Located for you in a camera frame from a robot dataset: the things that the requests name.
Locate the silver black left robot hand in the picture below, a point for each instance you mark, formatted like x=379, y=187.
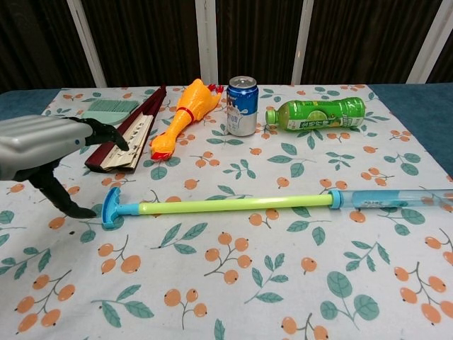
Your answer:
x=39, y=141

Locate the blue and yellow water pump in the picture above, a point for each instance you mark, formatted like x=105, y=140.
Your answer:
x=230, y=205

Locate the mint green hand brush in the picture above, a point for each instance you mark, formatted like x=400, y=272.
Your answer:
x=113, y=106

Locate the dark red folding paper fan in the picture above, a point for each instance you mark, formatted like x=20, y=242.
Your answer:
x=106, y=161

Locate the yellow rubber chicken toy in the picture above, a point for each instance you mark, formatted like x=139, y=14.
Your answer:
x=193, y=102

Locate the blue and white drink can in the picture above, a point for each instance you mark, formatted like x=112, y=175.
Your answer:
x=241, y=110

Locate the white fruit print tablecloth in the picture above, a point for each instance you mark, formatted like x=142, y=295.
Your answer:
x=226, y=276

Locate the green plastic drink bottle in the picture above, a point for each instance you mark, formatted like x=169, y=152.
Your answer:
x=318, y=114

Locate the white frame post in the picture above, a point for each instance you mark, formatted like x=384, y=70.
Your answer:
x=206, y=39
x=430, y=39
x=304, y=39
x=86, y=42

